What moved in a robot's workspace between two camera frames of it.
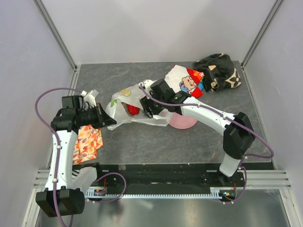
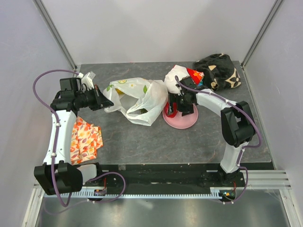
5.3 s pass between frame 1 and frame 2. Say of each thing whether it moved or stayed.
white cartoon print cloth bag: stayed
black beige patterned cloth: stayed
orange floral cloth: stayed
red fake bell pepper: moved
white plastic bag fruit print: moved
